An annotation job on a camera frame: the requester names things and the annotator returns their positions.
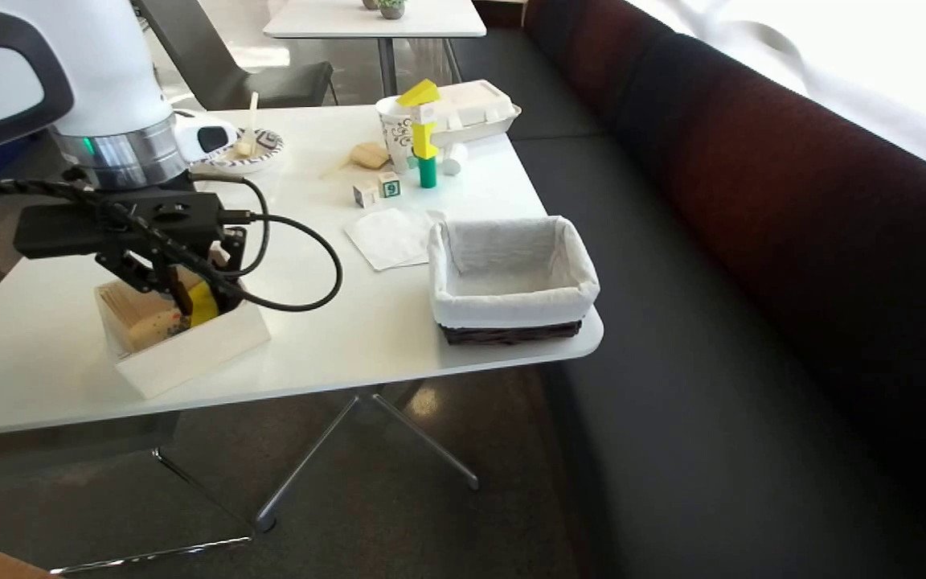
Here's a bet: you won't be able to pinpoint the white side table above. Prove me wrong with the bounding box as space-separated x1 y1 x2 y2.
259 0 487 98

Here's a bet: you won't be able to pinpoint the green cup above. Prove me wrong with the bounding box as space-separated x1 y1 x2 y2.
359 0 408 22

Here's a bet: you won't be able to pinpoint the metal table legs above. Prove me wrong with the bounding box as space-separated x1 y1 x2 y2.
47 385 481 577

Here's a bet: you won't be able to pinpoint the white wooden box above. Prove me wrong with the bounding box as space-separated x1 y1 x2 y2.
92 269 273 403

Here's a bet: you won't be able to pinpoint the small white item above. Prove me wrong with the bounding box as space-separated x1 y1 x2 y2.
437 142 470 182

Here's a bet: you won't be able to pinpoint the white takeout container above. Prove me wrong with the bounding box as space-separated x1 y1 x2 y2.
416 76 525 147

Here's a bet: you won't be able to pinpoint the tan cookie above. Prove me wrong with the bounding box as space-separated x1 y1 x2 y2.
348 139 395 174

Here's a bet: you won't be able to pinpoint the green cylinder block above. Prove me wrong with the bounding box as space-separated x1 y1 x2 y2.
413 154 444 194

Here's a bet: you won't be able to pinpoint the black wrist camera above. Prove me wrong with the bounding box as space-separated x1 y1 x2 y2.
14 194 246 260

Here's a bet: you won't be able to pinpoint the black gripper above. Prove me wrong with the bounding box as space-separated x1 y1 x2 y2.
91 234 253 323

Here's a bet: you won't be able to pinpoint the black cable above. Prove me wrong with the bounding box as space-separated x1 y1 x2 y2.
0 170 348 316

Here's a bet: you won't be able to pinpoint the blue patterned paper bowl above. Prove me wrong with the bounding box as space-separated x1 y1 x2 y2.
183 126 286 178

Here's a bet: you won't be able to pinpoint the black chair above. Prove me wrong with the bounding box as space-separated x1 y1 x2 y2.
138 0 341 114

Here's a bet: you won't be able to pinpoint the dark bench sofa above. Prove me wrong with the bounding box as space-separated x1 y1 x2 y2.
451 0 926 579

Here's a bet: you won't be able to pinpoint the yellow wedge block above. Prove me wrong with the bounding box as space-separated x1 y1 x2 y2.
395 76 444 114

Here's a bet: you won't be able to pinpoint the white paper napkin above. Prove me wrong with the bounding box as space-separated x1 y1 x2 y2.
341 207 445 276

